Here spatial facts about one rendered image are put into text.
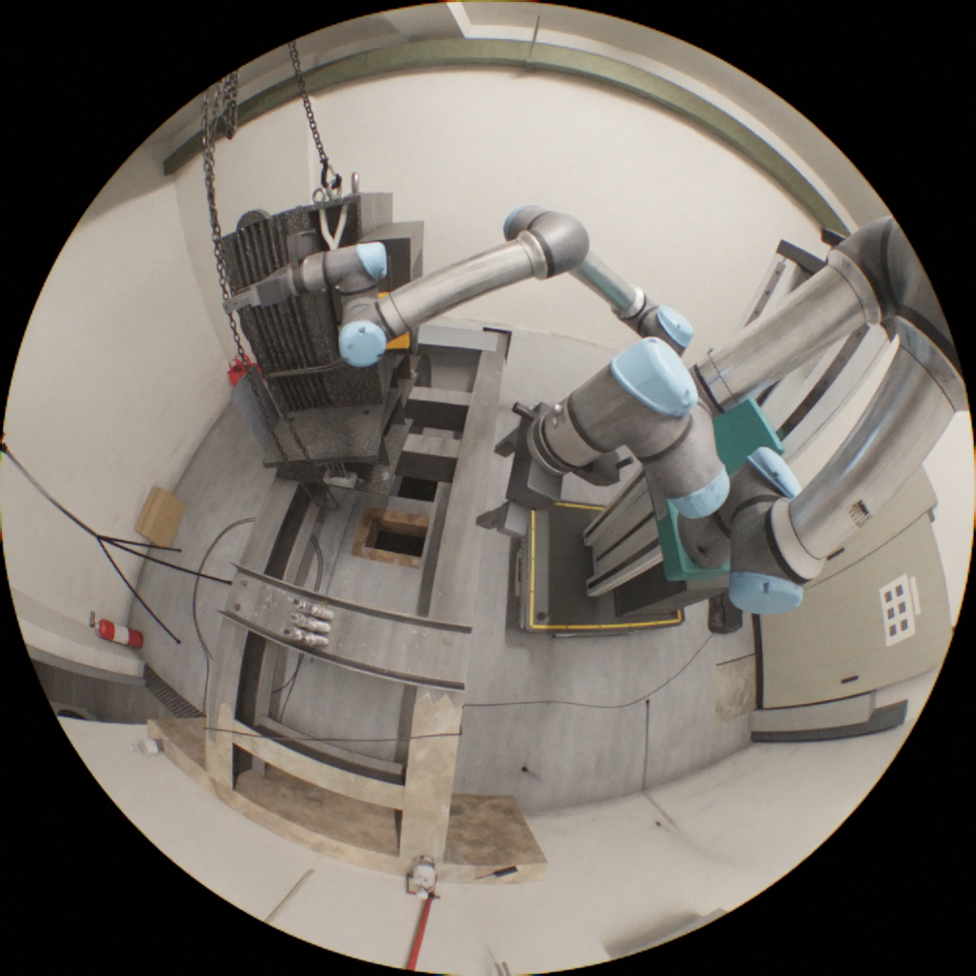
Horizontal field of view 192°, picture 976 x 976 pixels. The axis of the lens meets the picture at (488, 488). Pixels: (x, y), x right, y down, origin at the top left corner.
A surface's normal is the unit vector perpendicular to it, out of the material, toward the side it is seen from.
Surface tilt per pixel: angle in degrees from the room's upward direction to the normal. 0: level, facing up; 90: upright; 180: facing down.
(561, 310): 90
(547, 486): 25
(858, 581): 90
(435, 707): 0
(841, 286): 77
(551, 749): 0
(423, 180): 90
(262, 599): 0
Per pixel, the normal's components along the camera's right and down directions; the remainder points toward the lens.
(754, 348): -0.88, 0.08
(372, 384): 0.11, 0.84
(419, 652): 0.11, -0.54
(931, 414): -0.81, 0.49
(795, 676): -0.99, -0.14
